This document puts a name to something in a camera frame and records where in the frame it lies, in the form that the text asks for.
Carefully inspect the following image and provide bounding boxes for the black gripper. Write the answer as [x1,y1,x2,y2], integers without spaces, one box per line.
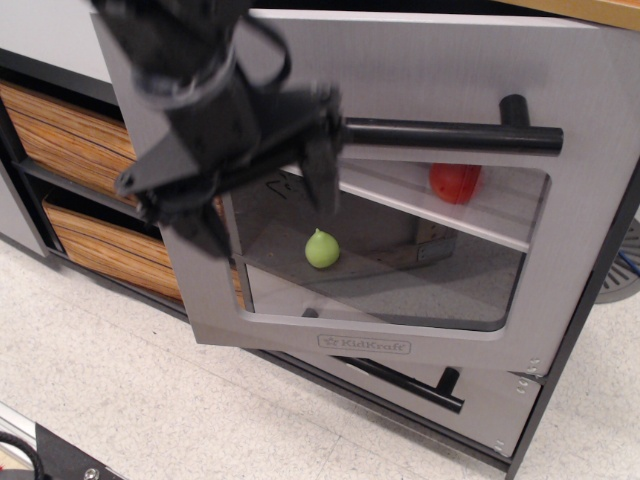
[115,68,342,258]

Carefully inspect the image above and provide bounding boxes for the grey toy oven door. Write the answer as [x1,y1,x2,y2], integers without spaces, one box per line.
[89,7,640,374]

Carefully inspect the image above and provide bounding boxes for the black oven door handle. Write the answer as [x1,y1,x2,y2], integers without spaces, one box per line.
[343,94,564,156]

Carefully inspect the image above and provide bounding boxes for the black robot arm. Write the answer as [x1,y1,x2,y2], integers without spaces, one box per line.
[95,1,342,257]

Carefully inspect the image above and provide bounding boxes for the white oven shelf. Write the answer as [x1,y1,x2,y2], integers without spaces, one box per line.
[279,158,546,253]

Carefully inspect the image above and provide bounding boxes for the grey lower oven drawer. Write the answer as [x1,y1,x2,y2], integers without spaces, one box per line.
[295,354,541,457]

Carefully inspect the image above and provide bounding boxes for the green toy pear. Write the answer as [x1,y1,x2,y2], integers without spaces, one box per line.
[305,229,340,269]

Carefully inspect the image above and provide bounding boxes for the lower wood-pattern storage bin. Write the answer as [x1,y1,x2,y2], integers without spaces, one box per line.
[41,195,246,309]

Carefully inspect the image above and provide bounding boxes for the wood-pattern storage bin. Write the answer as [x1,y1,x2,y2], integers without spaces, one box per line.
[41,195,246,309]
[1,81,136,206]

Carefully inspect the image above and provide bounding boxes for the upper wood-pattern storage bin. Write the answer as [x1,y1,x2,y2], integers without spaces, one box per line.
[1,81,136,206]

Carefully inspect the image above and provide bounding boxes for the red toy tomato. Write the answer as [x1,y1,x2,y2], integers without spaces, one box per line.
[429,163,482,205]

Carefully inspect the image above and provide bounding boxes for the dark toy kitchen cabinet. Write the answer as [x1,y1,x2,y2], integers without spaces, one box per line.
[0,0,640,480]

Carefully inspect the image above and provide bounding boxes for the grey round chair base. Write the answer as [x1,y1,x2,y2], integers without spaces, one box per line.
[596,219,639,304]

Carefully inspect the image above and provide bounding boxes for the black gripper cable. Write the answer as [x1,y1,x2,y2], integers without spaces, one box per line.
[234,17,294,91]

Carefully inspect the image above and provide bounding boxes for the black drawer handle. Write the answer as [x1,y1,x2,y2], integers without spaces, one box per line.
[334,356,465,414]

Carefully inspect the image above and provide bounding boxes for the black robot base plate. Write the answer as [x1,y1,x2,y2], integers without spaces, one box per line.
[35,423,124,480]

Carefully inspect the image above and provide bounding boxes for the black base cable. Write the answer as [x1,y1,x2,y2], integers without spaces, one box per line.
[0,429,47,480]

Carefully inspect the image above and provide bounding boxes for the blue cable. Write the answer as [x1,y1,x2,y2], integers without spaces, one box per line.
[618,248,640,277]

